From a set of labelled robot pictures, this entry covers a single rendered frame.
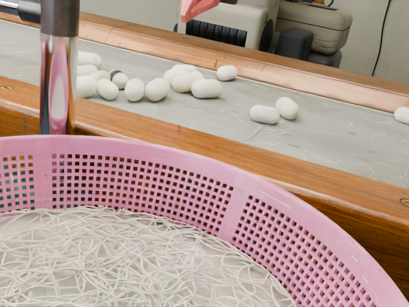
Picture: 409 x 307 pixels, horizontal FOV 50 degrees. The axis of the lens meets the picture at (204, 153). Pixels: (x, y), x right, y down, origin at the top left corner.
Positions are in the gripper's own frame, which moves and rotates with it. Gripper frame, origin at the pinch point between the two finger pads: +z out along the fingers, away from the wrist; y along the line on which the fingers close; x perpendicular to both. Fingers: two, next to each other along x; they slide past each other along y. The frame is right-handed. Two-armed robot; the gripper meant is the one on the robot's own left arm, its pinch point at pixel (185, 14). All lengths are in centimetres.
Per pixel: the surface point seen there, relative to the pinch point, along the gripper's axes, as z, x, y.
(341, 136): 12.4, -0.1, 22.6
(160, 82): 14.1, -4.7, 3.4
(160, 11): -138, 150, -93
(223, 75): 4.1, 5.4, 6.2
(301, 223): 29.3, -17.4, 21.0
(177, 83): 11.6, -1.5, 3.7
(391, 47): -134, 140, 41
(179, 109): 16.2, -3.7, 6.2
